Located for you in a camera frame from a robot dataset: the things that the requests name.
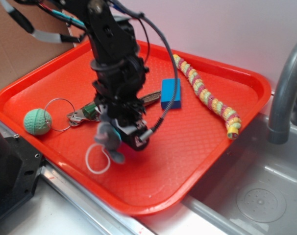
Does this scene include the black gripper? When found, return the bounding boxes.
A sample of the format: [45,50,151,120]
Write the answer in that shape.
[90,55,149,142]

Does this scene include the gray plush bunny toy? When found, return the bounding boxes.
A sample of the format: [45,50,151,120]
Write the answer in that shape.
[85,105,125,175]

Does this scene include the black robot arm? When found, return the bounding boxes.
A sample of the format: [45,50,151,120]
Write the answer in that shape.
[25,0,149,144]

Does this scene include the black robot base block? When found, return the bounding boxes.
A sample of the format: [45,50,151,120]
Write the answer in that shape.
[0,132,43,221]

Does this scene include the orange plastic carrot toy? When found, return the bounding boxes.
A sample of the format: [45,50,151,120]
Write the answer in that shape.
[81,102,99,121]

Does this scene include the brown seed pod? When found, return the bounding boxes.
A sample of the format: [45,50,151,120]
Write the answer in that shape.
[139,91,161,107]

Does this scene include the blue wooden block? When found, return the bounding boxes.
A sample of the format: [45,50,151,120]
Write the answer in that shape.
[161,78,181,110]

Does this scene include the red plastic tray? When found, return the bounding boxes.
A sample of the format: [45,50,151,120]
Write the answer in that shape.
[0,42,271,216]

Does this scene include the green rubber ball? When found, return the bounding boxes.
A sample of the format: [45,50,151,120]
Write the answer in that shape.
[24,109,52,136]

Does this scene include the colourful striped snake toy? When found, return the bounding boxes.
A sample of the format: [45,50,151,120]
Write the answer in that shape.
[173,54,242,140]

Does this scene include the brown cardboard panel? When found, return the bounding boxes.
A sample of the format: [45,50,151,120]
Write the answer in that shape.
[0,0,83,90]

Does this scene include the gray plastic sink basin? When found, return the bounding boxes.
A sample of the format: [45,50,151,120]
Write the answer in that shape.
[183,115,297,235]

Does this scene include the gray sink faucet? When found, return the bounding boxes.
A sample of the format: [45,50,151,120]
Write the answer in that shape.
[267,43,297,144]

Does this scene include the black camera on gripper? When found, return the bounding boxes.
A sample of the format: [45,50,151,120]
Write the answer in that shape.
[114,119,149,151]

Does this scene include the gray camera cable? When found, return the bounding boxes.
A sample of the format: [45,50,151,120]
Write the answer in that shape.
[109,0,178,138]

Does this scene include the silver keys on wire ring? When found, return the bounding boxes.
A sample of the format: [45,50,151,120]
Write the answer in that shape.
[44,97,88,132]

